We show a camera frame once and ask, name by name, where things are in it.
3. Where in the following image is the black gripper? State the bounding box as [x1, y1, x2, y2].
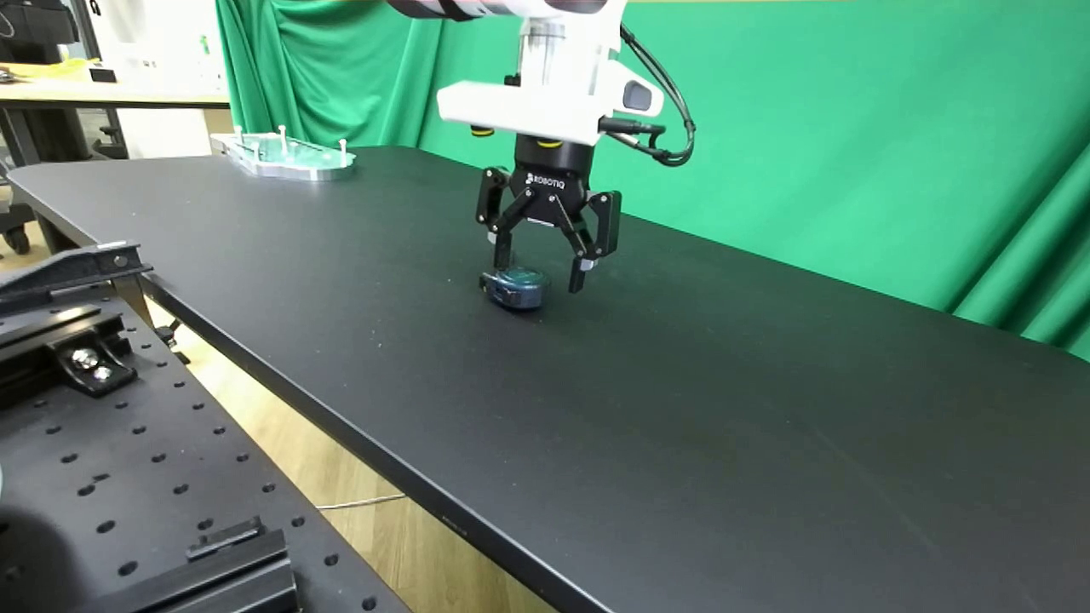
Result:
[472, 133, 627, 295]

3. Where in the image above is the blue round measuring tape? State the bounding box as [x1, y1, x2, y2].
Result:
[476, 267, 547, 312]

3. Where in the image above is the green curtain backdrop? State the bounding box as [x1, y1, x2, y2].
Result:
[214, 0, 1090, 366]

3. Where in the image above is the clear acrylic plate with screws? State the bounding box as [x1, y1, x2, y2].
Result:
[212, 118, 356, 183]

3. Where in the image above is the white background cabinet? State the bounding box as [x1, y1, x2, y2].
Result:
[89, 0, 230, 81]

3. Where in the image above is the wooden background desk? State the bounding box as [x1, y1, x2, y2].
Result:
[0, 57, 235, 165]

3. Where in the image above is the black perforated breadboard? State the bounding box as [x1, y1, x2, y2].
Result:
[0, 299, 411, 613]

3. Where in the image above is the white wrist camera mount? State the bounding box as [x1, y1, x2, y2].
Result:
[435, 57, 668, 150]

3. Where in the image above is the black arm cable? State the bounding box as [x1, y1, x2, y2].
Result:
[596, 25, 701, 174]

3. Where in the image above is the black metal rail bracket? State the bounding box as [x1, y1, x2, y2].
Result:
[0, 238, 157, 399]

